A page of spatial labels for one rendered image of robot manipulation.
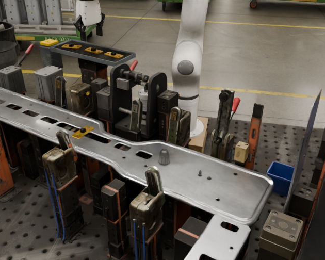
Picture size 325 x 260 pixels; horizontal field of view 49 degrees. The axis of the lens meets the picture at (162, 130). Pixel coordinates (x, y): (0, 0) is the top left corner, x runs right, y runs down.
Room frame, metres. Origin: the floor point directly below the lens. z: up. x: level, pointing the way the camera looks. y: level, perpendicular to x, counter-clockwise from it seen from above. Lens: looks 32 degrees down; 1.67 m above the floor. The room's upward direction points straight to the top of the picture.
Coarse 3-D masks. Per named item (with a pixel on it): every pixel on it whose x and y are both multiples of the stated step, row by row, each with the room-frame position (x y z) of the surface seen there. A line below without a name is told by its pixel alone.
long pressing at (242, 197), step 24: (0, 96) 1.37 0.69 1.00; (24, 96) 1.36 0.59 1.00; (0, 120) 1.18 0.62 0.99; (24, 120) 1.17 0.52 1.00; (72, 120) 1.17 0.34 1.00; (96, 120) 1.16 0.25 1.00; (96, 144) 1.00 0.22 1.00; (144, 144) 1.00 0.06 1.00; (168, 144) 1.00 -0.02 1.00; (120, 168) 0.87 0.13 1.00; (144, 168) 0.87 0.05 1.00; (168, 168) 0.87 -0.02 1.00; (192, 168) 0.87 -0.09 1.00; (216, 168) 0.87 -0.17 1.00; (240, 168) 0.87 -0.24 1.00; (168, 192) 0.76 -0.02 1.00; (192, 192) 0.76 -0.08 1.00; (216, 192) 0.76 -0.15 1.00; (240, 192) 0.76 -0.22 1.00; (264, 192) 0.76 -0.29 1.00; (240, 216) 0.67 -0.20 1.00
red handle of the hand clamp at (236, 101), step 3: (234, 99) 1.06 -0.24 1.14; (237, 99) 1.05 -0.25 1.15; (234, 102) 1.04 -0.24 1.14; (237, 102) 1.04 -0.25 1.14; (234, 105) 1.03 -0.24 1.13; (237, 105) 1.04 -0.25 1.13; (234, 108) 1.02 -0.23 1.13; (234, 111) 1.02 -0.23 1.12; (231, 114) 1.01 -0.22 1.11; (231, 117) 1.00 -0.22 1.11; (222, 129) 0.97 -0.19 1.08; (219, 132) 0.97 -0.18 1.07; (222, 132) 0.96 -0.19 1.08; (219, 135) 0.95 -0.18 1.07; (222, 135) 0.95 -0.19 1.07; (219, 138) 0.95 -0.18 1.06
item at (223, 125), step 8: (224, 88) 0.99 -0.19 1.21; (224, 96) 0.94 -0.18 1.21; (232, 96) 0.96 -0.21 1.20; (224, 104) 0.97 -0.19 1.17; (232, 104) 0.97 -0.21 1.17; (224, 112) 0.97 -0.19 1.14; (224, 120) 0.96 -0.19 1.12; (216, 128) 0.96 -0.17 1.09; (224, 128) 0.95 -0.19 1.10; (216, 136) 0.95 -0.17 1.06; (224, 136) 0.94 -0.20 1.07
